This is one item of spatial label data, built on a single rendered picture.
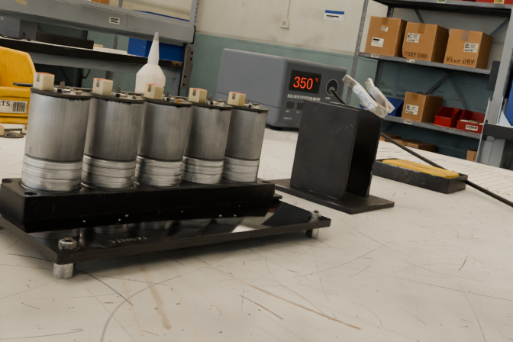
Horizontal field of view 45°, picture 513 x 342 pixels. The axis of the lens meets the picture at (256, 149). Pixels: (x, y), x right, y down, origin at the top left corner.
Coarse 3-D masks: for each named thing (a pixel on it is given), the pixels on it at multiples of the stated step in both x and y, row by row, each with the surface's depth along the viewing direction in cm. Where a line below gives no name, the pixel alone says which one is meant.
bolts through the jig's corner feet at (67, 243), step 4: (312, 212) 33; (316, 212) 33; (312, 216) 33; (316, 216) 33; (320, 216) 33; (60, 240) 22; (64, 240) 22; (68, 240) 22; (72, 240) 22; (60, 244) 22; (64, 244) 22; (68, 244) 22; (72, 244) 22; (64, 248) 22; (68, 248) 22; (72, 248) 22
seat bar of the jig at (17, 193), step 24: (0, 192) 26; (24, 192) 25; (72, 192) 26; (96, 192) 27; (120, 192) 28; (144, 192) 29; (168, 192) 30; (192, 192) 31; (216, 192) 32; (240, 192) 33; (264, 192) 35; (24, 216) 25; (48, 216) 25; (72, 216) 26
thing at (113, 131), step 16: (96, 112) 27; (112, 112) 27; (128, 112) 27; (96, 128) 27; (112, 128) 27; (128, 128) 28; (96, 144) 27; (112, 144) 27; (128, 144) 28; (96, 160) 27; (112, 160) 28; (128, 160) 28; (96, 176) 28; (112, 176) 28; (128, 176) 28
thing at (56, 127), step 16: (32, 96) 25; (48, 96) 25; (32, 112) 25; (48, 112) 25; (64, 112) 25; (80, 112) 26; (32, 128) 25; (48, 128) 25; (64, 128) 25; (80, 128) 26; (32, 144) 25; (48, 144) 25; (64, 144) 25; (80, 144) 26; (32, 160) 25; (48, 160) 25; (64, 160) 26; (80, 160) 26; (32, 176) 26; (48, 176) 25; (64, 176) 26; (80, 176) 27; (48, 192) 26; (64, 192) 26
